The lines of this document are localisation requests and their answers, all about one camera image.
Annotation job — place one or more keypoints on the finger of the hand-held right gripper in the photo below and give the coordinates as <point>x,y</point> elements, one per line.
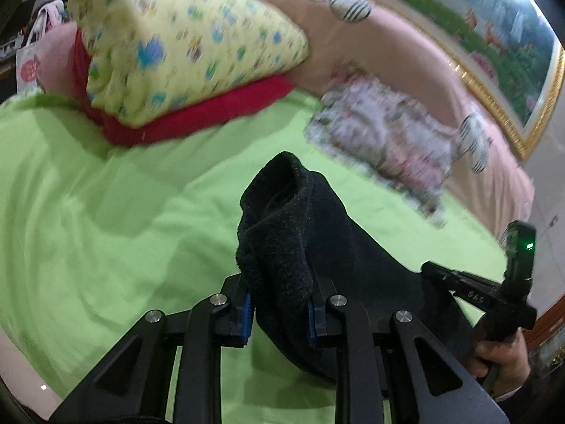
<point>454,279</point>

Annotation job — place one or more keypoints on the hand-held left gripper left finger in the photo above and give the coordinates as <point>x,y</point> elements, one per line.
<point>244,318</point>

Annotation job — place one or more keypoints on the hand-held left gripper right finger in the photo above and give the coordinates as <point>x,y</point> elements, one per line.
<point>314,323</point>

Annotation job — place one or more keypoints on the black pants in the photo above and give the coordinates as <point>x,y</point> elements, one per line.
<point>287,229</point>

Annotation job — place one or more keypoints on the person's right forearm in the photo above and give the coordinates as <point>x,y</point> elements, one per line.
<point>523,388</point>

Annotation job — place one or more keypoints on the person's right hand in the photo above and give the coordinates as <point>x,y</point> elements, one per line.
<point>507,357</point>

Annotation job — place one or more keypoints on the floral ruffled pillow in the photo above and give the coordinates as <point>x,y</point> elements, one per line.
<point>388,141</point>

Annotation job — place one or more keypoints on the green bed sheet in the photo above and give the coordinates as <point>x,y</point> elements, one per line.
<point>110,229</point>

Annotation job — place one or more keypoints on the red fleece blanket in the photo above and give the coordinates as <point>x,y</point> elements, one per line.
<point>176,117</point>

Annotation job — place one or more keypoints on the pink striped mattress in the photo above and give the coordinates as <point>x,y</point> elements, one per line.
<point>22,371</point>

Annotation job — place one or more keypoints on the gold framed landscape picture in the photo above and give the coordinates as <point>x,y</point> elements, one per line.
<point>499,22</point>

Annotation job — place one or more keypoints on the yellow cartoon print pillow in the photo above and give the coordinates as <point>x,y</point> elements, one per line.
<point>185,44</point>

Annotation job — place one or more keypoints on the white shopping bag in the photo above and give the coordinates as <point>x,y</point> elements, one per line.
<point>33,62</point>

